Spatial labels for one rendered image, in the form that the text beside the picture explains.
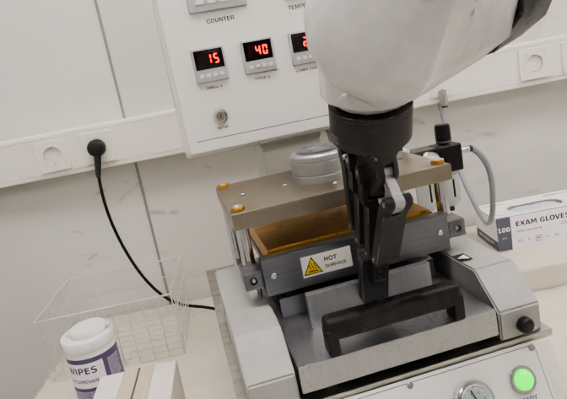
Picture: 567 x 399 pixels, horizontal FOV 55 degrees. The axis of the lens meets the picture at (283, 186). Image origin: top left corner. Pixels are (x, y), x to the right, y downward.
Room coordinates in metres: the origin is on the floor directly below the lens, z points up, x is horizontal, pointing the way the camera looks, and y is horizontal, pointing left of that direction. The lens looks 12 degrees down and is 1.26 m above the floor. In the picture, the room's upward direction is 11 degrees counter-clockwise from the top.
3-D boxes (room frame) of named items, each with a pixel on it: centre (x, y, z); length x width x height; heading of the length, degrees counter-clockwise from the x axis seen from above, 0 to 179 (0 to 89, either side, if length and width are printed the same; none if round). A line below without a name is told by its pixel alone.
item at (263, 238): (0.69, -0.06, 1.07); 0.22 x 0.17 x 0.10; 100
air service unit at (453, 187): (0.86, -0.25, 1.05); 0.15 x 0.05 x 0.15; 100
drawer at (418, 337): (0.65, -0.06, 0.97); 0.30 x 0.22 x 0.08; 10
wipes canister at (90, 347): (0.85, 0.37, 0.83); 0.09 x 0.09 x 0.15
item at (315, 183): (0.73, -0.07, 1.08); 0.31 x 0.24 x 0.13; 100
